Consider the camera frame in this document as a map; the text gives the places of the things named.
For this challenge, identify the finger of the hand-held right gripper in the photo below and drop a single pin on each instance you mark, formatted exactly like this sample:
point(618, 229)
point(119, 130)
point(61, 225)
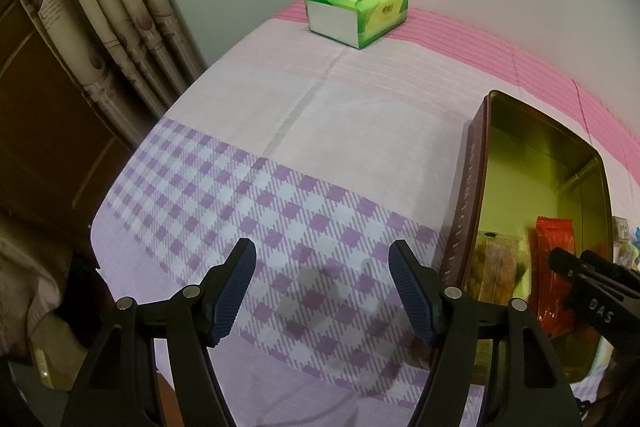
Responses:
point(565, 264)
point(610, 274)

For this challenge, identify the small white snack packet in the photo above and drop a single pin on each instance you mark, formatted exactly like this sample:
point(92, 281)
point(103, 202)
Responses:
point(620, 232)

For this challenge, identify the beige patterned curtain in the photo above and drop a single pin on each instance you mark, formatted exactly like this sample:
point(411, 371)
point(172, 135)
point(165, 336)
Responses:
point(110, 7)

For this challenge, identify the orange-red snack packet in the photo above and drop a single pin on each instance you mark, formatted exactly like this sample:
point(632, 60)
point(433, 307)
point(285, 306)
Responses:
point(547, 232)

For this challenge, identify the beige cloth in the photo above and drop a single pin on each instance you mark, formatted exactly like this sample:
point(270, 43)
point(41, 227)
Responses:
point(30, 267)

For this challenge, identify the maroon tin box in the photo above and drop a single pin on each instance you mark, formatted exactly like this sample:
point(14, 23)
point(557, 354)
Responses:
point(530, 157)

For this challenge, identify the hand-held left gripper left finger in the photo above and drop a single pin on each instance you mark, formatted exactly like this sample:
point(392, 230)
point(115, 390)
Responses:
point(235, 292)

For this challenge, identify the brown wooden door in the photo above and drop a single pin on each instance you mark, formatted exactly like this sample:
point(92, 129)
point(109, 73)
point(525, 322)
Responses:
point(40, 132)

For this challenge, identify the green tissue pack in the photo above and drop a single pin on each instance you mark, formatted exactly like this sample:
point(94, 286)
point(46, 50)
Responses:
point(350, 22)

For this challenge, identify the pink purple checked cloth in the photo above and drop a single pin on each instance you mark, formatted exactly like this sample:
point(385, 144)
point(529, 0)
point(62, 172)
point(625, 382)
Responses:
point(325, 132)

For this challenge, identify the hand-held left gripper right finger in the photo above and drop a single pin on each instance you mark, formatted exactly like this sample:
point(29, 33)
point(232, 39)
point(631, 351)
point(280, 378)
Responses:
point(410, 292)

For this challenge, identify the clear snack packet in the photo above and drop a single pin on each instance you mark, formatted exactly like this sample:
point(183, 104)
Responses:
point(495, 267)

